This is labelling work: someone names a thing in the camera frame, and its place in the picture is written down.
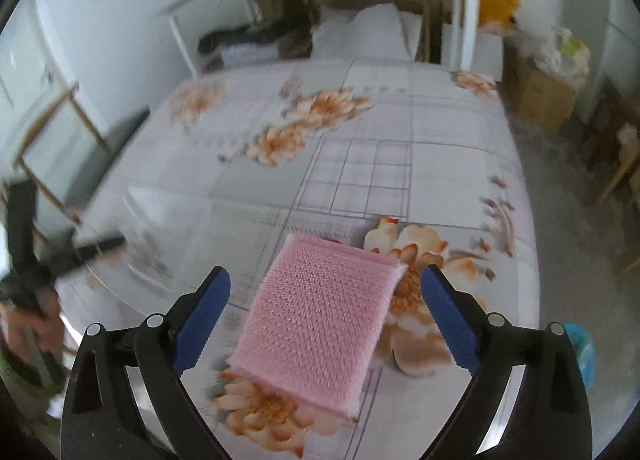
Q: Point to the floral plaid tablecloth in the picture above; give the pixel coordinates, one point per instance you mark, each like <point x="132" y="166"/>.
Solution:
<point x="375" y="165"/>

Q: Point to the white foam box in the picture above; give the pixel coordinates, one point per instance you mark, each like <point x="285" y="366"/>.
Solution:
<point x="487" y="55"/>

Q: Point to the light wooden chair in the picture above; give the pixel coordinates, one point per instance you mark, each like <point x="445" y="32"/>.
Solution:
<point x="620" y="175"/>

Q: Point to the blue plastic mesh basket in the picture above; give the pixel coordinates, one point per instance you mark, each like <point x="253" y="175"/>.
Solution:
<point x="582" y="350"/>

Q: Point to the white plastic bags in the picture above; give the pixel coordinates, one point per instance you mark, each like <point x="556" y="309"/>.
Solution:
<point x="565" y="55"/>

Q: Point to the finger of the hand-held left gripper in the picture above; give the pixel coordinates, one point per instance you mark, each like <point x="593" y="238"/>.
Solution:
<point x="21" y="230"/>
<point x="95" y="248"/>

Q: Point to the light wooden rack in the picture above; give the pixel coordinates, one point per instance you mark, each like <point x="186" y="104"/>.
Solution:
<point x="91" y="121"/>

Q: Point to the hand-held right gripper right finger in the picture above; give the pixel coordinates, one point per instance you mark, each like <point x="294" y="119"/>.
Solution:
<point x="452" y="325"/>

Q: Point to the person's left hand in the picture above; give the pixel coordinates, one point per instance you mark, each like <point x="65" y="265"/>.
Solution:
<point x="30" y="330"/>

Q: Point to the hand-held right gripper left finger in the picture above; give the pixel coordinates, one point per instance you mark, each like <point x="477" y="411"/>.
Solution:
<point x="200" y="325"/>

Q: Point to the yellow plastic bag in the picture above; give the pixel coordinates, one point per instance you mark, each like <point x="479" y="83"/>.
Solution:
<point x="495" y="2"/>

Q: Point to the small brown cardboard box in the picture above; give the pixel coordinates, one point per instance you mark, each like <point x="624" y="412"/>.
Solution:
<point x="272" y="2"/>

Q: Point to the dark wooden stool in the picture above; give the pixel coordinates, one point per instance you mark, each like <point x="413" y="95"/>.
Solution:
<point x="607" y="130"/>

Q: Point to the pink scouring pad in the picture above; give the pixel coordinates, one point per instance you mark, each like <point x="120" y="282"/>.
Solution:
<point x="315" y="320"/>

